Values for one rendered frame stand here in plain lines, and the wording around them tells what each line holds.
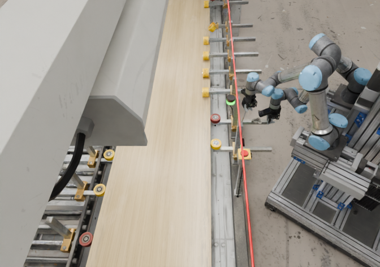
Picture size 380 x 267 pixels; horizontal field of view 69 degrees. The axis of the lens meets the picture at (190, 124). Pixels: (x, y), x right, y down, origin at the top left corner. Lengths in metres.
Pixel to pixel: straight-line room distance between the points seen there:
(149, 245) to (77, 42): 1.59
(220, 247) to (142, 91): 1.76
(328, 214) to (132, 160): 1.71
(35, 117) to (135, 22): 0.23
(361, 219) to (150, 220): 1.79
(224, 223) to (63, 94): 1.92
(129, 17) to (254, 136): 2.93
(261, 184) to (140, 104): 2.67
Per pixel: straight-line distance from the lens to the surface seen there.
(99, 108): 0.29
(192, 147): 2.02
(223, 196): 2.14
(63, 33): 0.22
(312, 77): 1.52
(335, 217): 2.71
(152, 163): 1.98
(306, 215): 2.63
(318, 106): 1.64
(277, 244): 2.73
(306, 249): 2.78
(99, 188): 1.98
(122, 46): 0.33
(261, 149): 2.12
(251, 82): 1.86
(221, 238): 2.03
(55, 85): 0.19
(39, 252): 2.17
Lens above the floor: 2.56
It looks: 50 degrees down
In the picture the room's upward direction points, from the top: 5 degrees counter-clockwise
